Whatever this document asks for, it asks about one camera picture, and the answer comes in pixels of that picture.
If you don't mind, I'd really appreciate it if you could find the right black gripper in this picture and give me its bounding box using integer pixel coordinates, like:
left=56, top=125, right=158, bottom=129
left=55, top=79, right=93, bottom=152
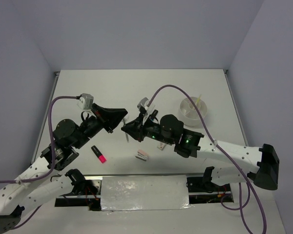
left=121, top=112, right=174, bottom=145

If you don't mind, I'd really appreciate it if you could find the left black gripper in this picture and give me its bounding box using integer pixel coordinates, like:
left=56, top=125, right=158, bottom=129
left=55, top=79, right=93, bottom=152
left=75, top=103, right=129, bottom=149

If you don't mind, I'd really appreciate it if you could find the silver green pen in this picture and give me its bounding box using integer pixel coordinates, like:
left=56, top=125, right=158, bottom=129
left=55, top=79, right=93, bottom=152
left=123, top=117, right=129, bottom=143

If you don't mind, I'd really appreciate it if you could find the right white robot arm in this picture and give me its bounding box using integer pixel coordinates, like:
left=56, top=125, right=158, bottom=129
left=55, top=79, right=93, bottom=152
left=121, top=114, right=280, bottom=191

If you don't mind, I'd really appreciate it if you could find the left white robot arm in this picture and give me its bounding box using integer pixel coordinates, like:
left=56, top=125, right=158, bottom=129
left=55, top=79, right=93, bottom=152
left=0, top=104, right=127, bottom=234

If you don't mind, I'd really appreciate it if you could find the white red small box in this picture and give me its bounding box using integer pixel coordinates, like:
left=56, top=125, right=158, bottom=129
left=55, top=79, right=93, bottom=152
left=157, top=142, right=166, bottom=151

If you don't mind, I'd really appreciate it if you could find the pink black highlighter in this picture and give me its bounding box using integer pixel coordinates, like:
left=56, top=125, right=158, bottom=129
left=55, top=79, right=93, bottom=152
left=91, top=145, right=106, bottom=163

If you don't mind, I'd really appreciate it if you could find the white round divided container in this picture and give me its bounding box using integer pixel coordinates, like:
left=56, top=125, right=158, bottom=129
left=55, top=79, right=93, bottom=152
left=178, top=97, right=208, bottom=127

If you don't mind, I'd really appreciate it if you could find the silver foil cover plate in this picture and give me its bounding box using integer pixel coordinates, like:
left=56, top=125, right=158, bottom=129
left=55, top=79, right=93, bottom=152
left=101, top=175, right=190, bottom=211

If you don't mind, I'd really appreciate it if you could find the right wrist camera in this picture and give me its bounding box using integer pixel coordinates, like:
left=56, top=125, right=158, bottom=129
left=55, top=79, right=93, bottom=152
left=137, top=97, right=155, bottom=124

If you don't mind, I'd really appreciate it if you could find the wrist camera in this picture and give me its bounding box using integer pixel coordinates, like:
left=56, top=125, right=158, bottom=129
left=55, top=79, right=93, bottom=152
left=76, top=93, right=94, bottom=111
left=137, top=97, right=155, bottom=124

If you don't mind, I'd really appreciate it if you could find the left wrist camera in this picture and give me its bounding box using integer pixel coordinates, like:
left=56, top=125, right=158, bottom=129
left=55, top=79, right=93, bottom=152
left=76, top=93, right=94, bottom=111

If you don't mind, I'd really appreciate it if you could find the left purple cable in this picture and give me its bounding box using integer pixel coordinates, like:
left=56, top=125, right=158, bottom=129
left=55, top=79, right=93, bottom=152
left=0, top=96, right=81, bottom=230

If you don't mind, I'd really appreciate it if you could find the purple cable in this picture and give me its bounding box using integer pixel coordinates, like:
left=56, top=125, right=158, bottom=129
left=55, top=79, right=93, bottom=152
left=0, top=96, right=81, bottom=230
left=147, top=84, right=268, bottom=234

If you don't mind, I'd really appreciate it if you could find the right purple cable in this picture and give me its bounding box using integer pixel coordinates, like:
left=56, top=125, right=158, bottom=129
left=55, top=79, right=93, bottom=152
left=147, top=84, right=268, bottom=234

